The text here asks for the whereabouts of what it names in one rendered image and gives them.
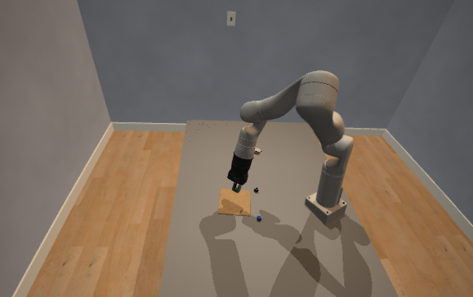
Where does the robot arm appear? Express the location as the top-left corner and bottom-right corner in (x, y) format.
(238, 71), (354, 208)

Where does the tan square mat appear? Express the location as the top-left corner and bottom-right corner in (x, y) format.
(218, 189), (250, 216)

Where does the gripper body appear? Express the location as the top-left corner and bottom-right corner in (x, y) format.
(227, 142), (261, 185)

